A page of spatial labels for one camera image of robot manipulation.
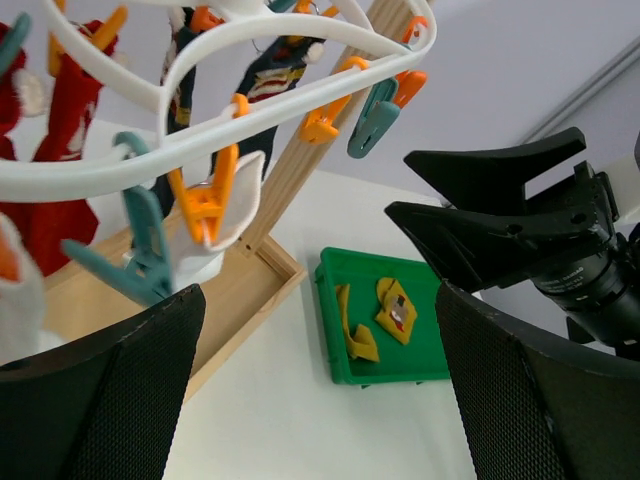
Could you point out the white sock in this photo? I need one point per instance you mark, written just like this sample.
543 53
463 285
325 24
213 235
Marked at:
196 264
23 304

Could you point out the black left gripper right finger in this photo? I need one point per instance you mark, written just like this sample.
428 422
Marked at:
535 405

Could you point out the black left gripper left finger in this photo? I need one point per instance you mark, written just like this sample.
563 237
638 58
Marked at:
104 406

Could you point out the navy striped sock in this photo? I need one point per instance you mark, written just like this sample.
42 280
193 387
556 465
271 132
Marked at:
179 112

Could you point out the wooden drying rack stand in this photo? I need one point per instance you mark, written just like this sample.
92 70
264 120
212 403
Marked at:
257 273

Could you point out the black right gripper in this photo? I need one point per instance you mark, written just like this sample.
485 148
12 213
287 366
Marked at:
565 224

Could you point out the red sock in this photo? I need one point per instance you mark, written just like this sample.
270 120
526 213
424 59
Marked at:
22 95
42 226

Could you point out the green plastic tray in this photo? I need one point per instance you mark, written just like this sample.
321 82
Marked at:
422 360

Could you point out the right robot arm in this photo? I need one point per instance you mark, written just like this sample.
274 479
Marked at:
600 298

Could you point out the yellow sock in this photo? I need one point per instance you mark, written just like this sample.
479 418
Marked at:
397 314
359 341

